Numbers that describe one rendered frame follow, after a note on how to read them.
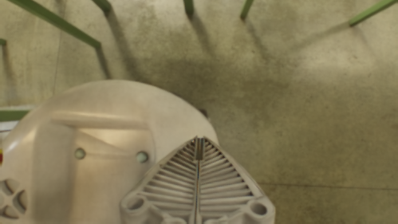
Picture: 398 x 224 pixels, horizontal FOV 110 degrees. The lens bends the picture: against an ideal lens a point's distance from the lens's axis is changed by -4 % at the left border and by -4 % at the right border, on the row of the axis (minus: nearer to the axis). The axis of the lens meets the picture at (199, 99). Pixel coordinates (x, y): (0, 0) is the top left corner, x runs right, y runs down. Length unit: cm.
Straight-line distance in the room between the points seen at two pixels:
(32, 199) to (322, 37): 113
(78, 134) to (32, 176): 12
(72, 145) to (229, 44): 67
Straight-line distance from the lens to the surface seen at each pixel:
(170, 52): 74
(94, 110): 40
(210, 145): 16
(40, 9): 70
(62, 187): 55
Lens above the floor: 67
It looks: 87 degrees down
